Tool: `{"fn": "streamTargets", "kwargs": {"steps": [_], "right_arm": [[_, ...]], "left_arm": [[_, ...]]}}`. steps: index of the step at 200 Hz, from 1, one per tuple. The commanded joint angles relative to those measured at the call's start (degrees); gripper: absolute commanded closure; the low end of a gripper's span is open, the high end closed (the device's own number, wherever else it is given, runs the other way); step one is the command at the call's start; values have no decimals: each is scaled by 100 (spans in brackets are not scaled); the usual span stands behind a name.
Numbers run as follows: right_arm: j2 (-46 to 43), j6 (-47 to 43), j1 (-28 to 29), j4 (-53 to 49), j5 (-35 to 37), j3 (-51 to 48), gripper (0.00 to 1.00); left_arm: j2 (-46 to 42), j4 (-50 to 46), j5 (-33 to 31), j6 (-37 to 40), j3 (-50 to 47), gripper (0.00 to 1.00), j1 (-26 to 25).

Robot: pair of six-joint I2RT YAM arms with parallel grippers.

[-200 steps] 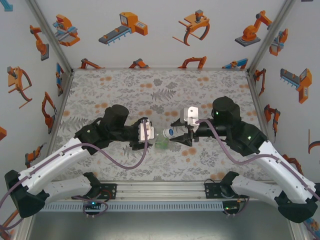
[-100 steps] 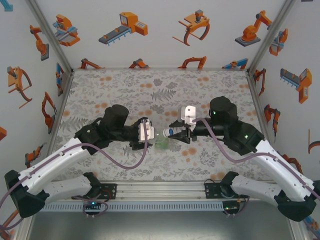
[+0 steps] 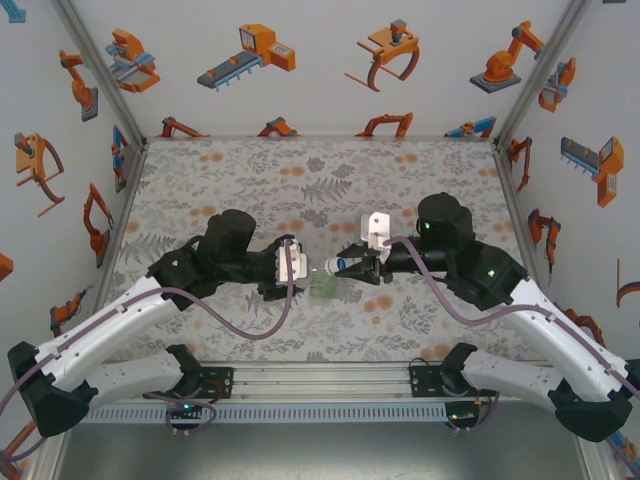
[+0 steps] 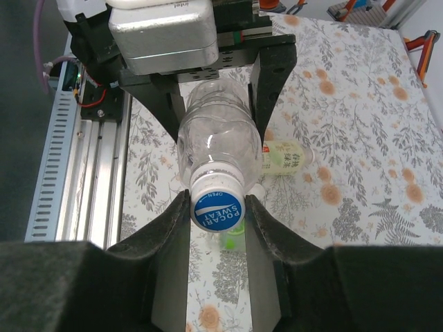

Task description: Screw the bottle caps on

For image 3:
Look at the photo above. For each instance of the green label plastic bottle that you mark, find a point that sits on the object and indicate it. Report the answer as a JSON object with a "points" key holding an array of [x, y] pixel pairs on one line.
{"points": [[325, 291]]}

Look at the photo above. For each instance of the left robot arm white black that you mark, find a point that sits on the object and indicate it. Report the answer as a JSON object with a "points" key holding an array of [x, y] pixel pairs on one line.
{"points": [[115, 325]]}

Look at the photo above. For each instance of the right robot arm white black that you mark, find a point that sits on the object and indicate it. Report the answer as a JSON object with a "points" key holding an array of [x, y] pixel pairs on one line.
{"points": [[550, 325]]}

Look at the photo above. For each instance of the floral patterned tablecloth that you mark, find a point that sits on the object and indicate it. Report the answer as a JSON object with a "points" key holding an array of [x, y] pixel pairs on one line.
{"points": [[400, 325]]}

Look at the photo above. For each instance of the small controller board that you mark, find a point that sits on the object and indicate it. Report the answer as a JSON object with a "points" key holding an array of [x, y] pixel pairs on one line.
{"points": [[185, 409], [462, 415]]}

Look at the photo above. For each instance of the aluminium table side rail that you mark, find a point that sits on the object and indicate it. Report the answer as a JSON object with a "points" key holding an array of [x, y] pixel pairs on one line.
{"points": [[119, 225], [516, 200]]}

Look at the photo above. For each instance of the aluminium mounting rail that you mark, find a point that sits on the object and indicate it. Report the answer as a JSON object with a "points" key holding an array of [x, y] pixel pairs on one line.
{"points": [[320, 380]]}

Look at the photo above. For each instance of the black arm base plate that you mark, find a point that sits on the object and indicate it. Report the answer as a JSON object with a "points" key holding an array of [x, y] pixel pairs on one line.
{"points": [[220, 382], [422, 382]]}

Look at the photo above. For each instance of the aluminium frame post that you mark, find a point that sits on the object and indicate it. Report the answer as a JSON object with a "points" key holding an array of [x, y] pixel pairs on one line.
{"points": [[540, 75], [104, 75], [600, 465]]}

